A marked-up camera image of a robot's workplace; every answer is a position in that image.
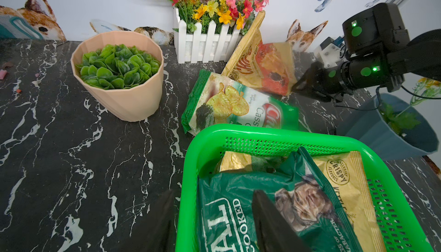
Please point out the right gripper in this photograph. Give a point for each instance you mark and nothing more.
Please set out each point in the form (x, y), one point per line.
(369, 37)

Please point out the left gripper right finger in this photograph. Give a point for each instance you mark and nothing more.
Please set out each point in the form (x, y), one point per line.
(273, 232)

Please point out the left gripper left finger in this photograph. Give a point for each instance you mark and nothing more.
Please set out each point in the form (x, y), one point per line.
(156, 233)

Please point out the tan red kettle chips bag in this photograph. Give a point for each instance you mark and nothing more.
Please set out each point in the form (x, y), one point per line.
(264, 67)

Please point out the dark green REAL chips bag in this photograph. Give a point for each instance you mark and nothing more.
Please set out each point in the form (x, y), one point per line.
(293, 209)

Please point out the green white cassava chips bag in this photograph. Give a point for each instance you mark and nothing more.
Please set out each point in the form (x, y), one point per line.
(217, 99)

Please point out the tan green kettle chips bag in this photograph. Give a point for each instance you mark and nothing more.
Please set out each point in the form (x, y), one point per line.
(346, 174)

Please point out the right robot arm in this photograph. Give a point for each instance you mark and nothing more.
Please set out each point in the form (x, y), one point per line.
(421, 56)

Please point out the green plastic basket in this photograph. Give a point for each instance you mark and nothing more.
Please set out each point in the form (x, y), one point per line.
(399, 227)

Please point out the blue-grey pot with plant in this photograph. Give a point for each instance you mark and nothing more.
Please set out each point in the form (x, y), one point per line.
(369, 127)

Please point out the yellow flower sprig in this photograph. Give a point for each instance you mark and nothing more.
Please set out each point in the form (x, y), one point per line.
(425, 89)

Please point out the white fence flower planter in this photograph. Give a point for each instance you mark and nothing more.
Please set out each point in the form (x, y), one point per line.
(210, 17)

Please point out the pink pot with green plant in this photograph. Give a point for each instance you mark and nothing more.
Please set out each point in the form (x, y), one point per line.
(124, 71)

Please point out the teal grey cloth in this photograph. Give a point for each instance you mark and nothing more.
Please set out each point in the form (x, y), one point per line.
(17, 27)

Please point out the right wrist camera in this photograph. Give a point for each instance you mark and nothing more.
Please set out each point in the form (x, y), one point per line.
(331, 52)

